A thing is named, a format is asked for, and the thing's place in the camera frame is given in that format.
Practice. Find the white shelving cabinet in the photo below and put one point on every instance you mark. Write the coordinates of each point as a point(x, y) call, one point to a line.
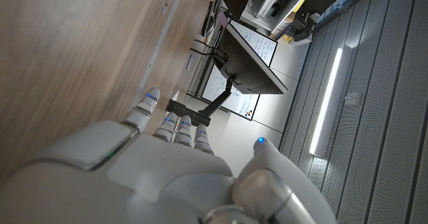
point(267, 3)

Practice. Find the paper tag on monitor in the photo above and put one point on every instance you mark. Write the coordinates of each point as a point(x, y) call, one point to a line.
point(223, 18)

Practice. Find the white paper sheet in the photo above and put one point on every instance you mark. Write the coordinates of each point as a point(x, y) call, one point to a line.
point(176, 96)

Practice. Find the long ceiling light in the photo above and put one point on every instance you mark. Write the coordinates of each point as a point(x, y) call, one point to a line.
point(326, 107)

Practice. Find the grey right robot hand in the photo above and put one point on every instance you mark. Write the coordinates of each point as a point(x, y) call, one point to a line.
point(150, 184)

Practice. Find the computer monitor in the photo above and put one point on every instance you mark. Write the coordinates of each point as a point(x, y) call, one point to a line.
point(247, 70)

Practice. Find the whiteboard with black frame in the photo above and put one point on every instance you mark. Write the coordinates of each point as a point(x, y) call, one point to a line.
point(257, 45)

